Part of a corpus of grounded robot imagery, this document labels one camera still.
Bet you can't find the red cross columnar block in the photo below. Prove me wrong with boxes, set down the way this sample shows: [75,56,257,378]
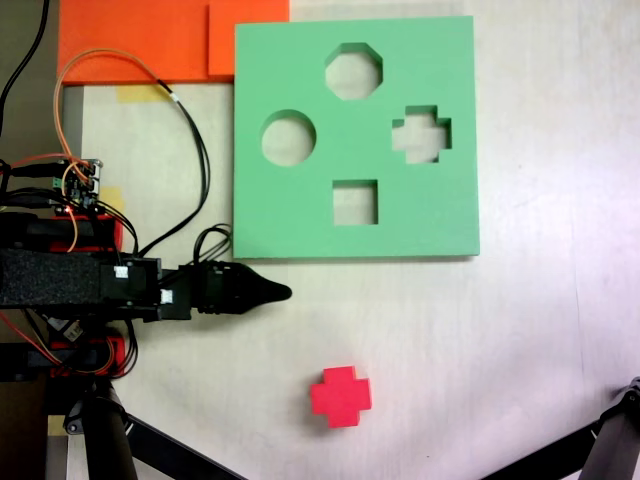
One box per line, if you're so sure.
[309,365,374,430]

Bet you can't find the green shape sorter board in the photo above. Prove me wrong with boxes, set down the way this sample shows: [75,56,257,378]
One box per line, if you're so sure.
[231,15,481,262]

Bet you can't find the small black circuit board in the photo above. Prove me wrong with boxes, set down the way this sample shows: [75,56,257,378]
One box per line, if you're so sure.
[47,314,85,345]

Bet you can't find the circuit board with connectors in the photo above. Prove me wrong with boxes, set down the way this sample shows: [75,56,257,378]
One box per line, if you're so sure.
[49,158,105,217]

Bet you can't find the thin black tripod leg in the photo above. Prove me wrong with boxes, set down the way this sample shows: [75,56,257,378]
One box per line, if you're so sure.
[124,414,247,480]
[479,419,601,480]

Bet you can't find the thick black tripod leg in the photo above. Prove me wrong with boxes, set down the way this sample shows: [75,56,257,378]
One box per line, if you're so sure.
[64,379,140,480]
[579,376,640,480]

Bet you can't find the red black table clamp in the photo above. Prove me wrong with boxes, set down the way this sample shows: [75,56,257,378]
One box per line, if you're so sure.
[0,212,125,254]
[0,334,126,384]

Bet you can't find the black wire loop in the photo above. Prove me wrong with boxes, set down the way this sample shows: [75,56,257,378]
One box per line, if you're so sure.
[191,224,234,266]

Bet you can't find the long black wire bundle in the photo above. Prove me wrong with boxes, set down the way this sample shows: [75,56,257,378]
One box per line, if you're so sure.
[134,79,212,259]

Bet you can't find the thin orange red wires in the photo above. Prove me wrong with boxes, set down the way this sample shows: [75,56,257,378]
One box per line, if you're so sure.
[0,308,57,374]

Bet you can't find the black plug cable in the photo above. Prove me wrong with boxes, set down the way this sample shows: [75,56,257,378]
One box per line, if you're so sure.
[0,160,64,181]
[0,188,59,210]

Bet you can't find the orange wire loop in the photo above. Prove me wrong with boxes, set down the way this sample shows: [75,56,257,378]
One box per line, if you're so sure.
[53,48,174,169]

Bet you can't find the thick black cable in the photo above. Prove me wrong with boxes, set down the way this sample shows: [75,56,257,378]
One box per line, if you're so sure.
[0,0,51,139]

